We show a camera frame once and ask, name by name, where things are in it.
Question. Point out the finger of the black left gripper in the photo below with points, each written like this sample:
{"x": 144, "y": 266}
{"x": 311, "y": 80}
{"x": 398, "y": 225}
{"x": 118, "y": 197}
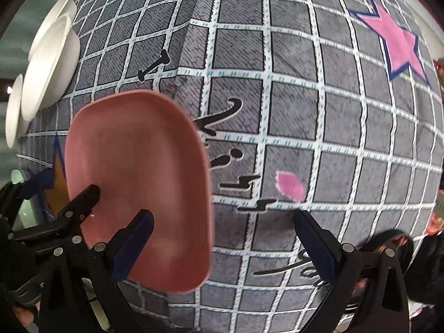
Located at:
{"x": 54, "y": 233}

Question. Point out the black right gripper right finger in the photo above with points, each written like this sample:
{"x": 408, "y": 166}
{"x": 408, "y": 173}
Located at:
{"x": 384, "y": 306}

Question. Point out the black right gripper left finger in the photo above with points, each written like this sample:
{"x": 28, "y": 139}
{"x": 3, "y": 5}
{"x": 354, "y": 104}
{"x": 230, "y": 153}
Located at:
{"x": 110, "y": 263}

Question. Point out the pink oval plastic plate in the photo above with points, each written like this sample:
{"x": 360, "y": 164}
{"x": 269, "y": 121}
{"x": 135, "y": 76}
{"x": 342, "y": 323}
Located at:
{"x": 144, "y": 152}

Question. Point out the white shallow plate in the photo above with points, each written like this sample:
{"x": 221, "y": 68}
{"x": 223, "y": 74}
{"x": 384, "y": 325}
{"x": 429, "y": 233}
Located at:
{"x": 15, "y": 126}

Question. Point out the white deep bowl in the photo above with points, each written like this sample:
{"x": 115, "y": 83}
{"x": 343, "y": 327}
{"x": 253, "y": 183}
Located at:
{"x": 51, "y": 68}

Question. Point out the white paper plate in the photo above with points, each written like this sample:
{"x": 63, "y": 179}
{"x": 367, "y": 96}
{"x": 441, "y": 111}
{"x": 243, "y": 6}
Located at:
{"x": 61, "y": 7}

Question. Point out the grey checkered tablecloth with stars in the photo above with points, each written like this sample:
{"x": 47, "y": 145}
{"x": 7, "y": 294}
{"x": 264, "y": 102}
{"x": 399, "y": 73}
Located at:
{"x": 340, "y": 93}

